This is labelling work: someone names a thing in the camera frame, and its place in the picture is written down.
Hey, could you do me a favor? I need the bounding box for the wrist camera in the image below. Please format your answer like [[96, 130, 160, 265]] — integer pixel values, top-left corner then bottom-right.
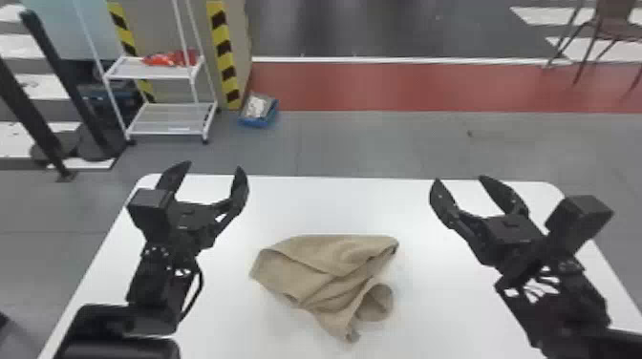
[[126, 187, 175, 243], [543, 193, 615, 260]]

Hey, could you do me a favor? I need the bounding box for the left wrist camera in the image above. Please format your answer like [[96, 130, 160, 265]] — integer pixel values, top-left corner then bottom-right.
[[126, 187, 175, 243]]

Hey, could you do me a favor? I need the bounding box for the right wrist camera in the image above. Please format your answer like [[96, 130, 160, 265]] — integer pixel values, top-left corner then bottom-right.
[[543, 193, 615, 260]]

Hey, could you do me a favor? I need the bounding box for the red snack packet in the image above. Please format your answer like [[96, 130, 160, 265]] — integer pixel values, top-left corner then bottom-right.
[[140, 48, 200, 69]]

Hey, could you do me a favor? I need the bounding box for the brown chair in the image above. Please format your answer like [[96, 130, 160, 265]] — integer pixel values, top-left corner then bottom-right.
[[543, 0, 642, 101]]

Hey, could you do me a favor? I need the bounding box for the black post on round foot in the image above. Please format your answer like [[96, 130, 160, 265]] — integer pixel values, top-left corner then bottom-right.
[[18, 9, 128, 163]]

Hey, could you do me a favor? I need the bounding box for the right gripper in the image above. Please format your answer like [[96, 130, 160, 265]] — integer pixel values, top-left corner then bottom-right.
[[428, 175, 549, 276]]

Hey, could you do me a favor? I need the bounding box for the yellow black striped post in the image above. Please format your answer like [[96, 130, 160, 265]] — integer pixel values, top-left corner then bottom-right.
[[205, 0, 244, 111], [105, 0, 157, 104]]

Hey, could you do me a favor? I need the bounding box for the blue tray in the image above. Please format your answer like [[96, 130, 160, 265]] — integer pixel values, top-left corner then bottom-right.
[[237, 92, 281, 129]]

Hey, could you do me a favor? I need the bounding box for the white wire rack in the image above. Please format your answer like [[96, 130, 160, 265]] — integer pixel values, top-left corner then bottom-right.
[[74, 0, 220, 145]]

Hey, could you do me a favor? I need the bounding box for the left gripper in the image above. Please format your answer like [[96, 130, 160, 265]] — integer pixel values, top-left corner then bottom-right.
[[154, 159, 250, 252]]

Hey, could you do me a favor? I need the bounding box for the beige towel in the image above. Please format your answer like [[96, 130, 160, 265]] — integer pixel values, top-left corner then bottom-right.
[[248, 233, 401, 344]]

